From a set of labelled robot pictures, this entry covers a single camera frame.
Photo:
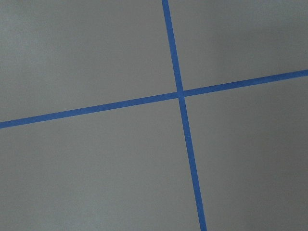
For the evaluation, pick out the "blue tape line crosswise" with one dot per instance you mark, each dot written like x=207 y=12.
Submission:
x=152 y=99

